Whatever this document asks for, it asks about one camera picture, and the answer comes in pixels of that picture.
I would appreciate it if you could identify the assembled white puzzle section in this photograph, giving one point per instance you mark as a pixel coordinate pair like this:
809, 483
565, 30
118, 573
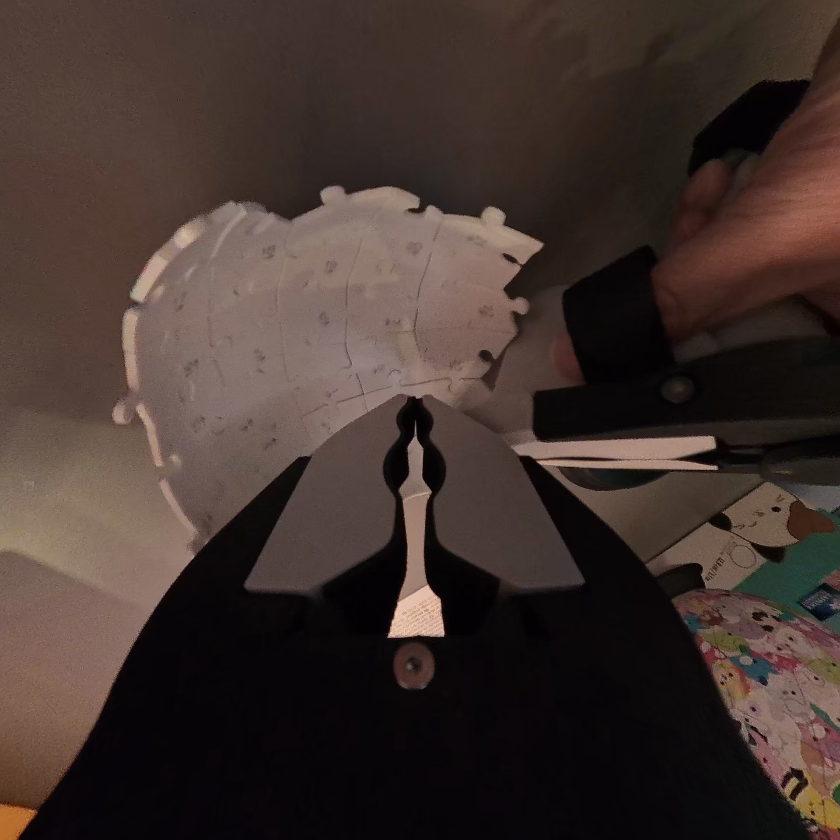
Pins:
289, 328

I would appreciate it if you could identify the white instruction leaflet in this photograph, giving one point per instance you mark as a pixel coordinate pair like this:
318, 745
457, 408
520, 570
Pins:
418, 614

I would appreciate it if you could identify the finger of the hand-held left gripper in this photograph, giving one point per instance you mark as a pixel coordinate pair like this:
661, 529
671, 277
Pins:
617, 450

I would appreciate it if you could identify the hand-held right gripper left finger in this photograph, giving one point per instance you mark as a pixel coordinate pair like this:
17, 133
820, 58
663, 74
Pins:
328, 525

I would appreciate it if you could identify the colourful puzzle box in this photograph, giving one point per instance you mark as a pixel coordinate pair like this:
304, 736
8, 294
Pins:
775, 656

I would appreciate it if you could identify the person's left hand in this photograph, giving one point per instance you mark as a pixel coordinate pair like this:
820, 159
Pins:
775, 223

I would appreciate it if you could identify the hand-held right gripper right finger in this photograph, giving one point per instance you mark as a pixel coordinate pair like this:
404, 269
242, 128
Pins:
505, 525

